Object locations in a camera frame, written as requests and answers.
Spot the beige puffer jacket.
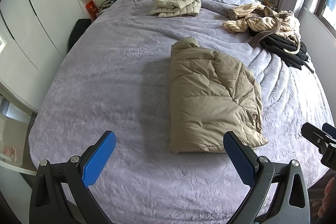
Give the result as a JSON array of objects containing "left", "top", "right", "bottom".
[{"left": 169, "top": 37, "right": 268, "bottom": 153}]

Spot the person's right hand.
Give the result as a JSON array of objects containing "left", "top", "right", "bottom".
[{"left": 318, "top": 177, "right": 335, "bottom": 218}]

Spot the black garment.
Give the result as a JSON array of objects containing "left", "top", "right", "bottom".
[{"left": 248, "top": 28, "right": 315, "bottom": 74}]

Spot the striped beige robe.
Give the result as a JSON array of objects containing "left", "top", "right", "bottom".
[{"left": 222, "top": 3, "right": 301, "bottom": 52}]

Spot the red box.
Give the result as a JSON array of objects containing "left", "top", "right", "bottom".
[{"left": 85, "top": 0, "right": 99, "bottom": 19}]

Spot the white wardrobe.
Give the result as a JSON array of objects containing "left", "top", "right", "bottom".
[{"left": 1, "top": 0, "right": 88, "bottom": 111}]

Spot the folded cream puffer jacket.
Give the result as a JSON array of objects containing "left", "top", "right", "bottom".
[{"left": 150, "top": 0, "right": 202, "bottom": 18}]

